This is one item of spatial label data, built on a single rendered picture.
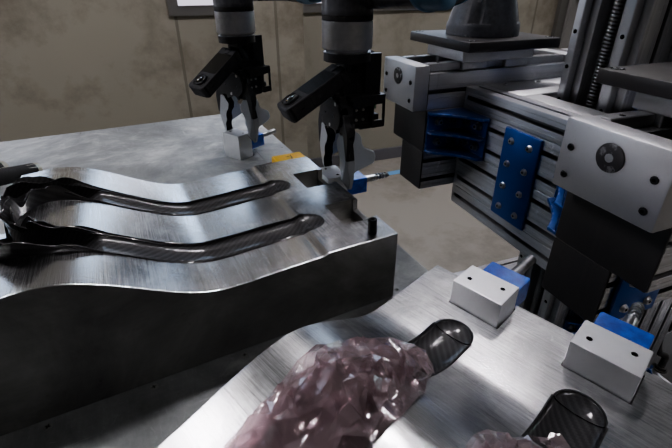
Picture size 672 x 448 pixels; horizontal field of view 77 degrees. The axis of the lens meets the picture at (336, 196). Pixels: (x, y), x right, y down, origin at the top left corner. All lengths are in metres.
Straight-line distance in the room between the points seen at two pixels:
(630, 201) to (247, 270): 0.41
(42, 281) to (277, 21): 2.15
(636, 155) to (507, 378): 0.28
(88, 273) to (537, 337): 0.39
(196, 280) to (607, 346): 0.36
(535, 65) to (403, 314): 0.74
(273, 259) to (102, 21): 2.20
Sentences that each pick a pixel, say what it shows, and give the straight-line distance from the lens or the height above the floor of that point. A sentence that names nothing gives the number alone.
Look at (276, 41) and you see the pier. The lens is 2.44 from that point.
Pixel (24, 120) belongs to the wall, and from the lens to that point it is 2.71.
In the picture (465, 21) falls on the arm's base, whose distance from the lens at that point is 0.96.
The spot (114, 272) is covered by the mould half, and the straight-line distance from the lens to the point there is 0.41.
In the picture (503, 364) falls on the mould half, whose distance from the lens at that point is 0.40.
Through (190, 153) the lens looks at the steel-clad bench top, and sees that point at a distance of 0.99.
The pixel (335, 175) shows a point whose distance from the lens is 0.70.
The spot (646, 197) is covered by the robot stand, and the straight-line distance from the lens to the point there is 0.55.
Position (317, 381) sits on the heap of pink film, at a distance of 0.28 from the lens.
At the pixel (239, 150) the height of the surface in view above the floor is 0.82.
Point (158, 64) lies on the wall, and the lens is 2.56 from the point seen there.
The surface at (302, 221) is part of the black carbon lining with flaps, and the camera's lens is 0.50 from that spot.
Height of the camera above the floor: 1.14
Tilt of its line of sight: 27 degrees down
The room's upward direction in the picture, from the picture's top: straight up
